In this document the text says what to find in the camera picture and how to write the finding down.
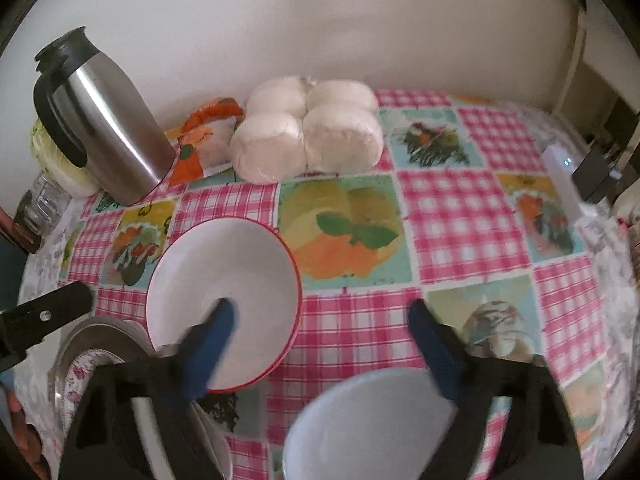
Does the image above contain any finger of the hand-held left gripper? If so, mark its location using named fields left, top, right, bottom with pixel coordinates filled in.
left=0, top=281, right=95, bottom=373

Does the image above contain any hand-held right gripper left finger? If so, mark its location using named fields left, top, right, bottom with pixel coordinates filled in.
left=57, top=297, right=236, bottom=480

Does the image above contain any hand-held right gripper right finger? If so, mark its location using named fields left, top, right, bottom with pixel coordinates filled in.
left=408, top=299, right=586, bottom=480

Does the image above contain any floral rim round plate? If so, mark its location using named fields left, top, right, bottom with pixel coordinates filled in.
left=61, top=349, right=128, bottom=433

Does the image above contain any strawberry print bowl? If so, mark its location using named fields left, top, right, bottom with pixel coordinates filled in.
left=145, top=217, right=303, bottom=393

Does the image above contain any white square plate grey print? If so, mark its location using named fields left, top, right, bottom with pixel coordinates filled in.
left=187, top=400, right=235, bottom=480

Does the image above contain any small white bowl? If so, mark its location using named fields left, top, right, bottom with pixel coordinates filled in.
left=281, top=367, right=458, bottom=480

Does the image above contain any person's left hand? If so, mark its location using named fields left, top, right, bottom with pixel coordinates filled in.
left=0, top=382, right=51, bottom=480

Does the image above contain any dark blue panel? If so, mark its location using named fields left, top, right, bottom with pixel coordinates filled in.
left=0, top=240, right=26, bottom=311

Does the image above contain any clear drinking glass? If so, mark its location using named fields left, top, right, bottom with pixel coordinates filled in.
left=31, top=174, right=72, bottom=233

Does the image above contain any napa cabbage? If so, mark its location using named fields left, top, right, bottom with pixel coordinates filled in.
left=29, top=117, right=103, bottom=197

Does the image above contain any pink checked tablecloth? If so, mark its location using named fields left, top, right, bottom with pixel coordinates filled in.
left=57, top=89, right=608, bottom=480

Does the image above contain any stainless steel thermos jug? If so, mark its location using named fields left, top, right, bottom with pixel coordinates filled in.
left=33, top=26, right=176, bottom=207

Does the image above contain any orange snack packet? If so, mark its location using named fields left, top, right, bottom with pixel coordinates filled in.
left=164, top=97, right=246, bottom=188

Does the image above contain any white power strip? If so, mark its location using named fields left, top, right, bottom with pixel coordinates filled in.
left=541, top=143, right=598, bottom=233

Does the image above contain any bag of steamed buns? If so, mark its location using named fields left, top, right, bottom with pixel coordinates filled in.
left=229, top=75, right=385, bottom=184

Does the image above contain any black power adapter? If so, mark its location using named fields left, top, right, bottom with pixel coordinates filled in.
left=571, top=147, right=623, bottom=203

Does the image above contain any white shelf frame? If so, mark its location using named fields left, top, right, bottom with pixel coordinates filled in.
left=547, top=7, right=640, bottom=161

